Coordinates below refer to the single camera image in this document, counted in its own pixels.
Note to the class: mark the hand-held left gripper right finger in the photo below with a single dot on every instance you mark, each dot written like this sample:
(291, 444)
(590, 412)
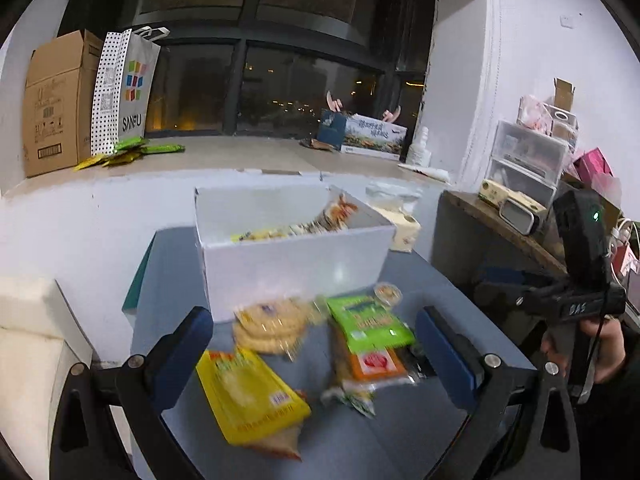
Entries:
(441, 355)

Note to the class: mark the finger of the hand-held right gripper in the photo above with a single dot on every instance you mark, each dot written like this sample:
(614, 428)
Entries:
(495, 296)
(505, 276)

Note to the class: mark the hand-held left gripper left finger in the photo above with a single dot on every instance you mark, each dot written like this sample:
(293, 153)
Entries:
(185, 355)

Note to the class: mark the orange label snack packet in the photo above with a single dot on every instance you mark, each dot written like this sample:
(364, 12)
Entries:
(375, 366)

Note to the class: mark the yellow snack packet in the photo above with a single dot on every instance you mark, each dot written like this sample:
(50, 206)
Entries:
(247, 392)

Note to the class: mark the green snack packet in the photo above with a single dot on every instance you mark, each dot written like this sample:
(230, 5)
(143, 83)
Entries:
(367, 322)

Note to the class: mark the small round jelly cup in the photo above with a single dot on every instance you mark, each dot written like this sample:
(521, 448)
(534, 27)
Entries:
(387, 293)

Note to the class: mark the round cracker packet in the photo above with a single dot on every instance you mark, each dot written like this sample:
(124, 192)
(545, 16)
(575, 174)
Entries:
(272, 322)

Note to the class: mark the white cardboard box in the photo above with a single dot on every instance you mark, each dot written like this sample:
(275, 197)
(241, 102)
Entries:
(300, 265)

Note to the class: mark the pile of assorted snack packets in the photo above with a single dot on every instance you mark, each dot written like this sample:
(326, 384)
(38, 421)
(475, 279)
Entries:
(320, 222)

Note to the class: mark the person's right forearm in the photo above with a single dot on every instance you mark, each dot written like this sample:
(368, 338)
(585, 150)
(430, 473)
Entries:
(622, 425)

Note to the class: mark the person's right hand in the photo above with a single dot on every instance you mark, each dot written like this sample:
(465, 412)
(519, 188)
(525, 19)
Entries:
(610, 347)

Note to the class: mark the brown side cabinet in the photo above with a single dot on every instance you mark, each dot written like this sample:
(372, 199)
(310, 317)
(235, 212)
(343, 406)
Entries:
(460, 240)

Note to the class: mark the white alarm clock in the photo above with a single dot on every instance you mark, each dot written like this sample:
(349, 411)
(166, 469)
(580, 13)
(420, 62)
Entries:
(517, 215)

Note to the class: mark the magenta box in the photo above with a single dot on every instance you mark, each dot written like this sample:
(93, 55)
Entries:
(595, 165)

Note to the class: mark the pale yellow carton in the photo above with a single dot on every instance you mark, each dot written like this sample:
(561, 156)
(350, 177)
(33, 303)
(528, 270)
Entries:
(492, 192)

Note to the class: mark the teal board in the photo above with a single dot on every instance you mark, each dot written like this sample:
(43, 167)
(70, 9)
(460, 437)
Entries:
(136, 285)

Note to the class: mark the clear plastic drawer organizer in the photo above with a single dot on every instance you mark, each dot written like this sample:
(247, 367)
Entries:
(525, 160)

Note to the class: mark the beige tissue pack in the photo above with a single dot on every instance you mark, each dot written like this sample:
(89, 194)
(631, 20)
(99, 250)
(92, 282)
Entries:
(402, 232)

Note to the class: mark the clear acrylic box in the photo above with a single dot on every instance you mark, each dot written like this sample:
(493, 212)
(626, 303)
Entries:
(565, 122)

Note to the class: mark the white tube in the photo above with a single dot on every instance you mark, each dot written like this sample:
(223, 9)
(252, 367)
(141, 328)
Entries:
(425, 170)

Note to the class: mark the pink patterned pouch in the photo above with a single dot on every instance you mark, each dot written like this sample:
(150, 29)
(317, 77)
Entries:
(532, 112)

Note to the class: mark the clear plastic bag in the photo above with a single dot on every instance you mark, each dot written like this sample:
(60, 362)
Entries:
(392, 194)

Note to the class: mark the small open cardboard box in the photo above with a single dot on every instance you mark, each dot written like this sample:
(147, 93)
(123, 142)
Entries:
(564, 92)

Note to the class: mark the white plastic bottle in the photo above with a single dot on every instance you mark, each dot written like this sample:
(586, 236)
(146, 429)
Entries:
(419, 150)

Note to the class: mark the white leather stool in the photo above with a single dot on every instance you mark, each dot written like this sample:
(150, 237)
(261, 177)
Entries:
(30, 350)

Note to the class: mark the printed tissue box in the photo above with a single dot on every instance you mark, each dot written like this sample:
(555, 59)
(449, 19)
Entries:
(372, 135)

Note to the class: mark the pile of green yellow sachets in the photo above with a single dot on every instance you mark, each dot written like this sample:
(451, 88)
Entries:
(125, 152)

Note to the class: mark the small dark snack packet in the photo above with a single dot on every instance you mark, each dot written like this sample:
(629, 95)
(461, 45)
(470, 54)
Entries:
(316, 144)

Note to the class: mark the dotted white shopping bag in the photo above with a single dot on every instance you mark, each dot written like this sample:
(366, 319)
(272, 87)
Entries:
(127, 95)

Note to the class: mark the brown cardboard box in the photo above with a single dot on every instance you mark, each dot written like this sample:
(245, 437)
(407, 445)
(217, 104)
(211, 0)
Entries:
(55, 105)

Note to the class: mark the dark framed window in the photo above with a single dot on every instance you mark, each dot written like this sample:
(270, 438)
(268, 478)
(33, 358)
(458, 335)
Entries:
(280, 60)

